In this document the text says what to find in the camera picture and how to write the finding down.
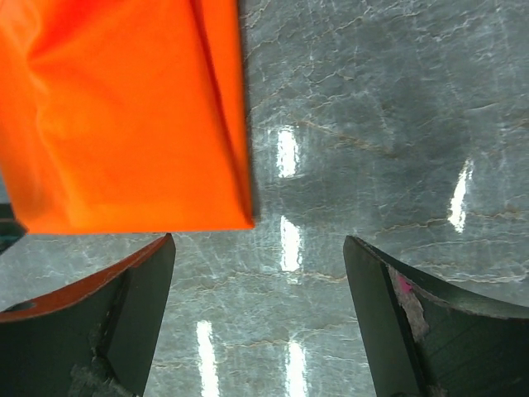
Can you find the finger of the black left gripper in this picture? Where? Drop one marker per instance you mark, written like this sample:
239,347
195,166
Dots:
11,230

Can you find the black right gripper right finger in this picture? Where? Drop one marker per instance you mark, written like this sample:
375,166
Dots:
426,337

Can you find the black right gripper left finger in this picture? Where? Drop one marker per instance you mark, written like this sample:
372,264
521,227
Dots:
94,337

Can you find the orange t-shirt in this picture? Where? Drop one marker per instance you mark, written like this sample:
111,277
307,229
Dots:
124,116

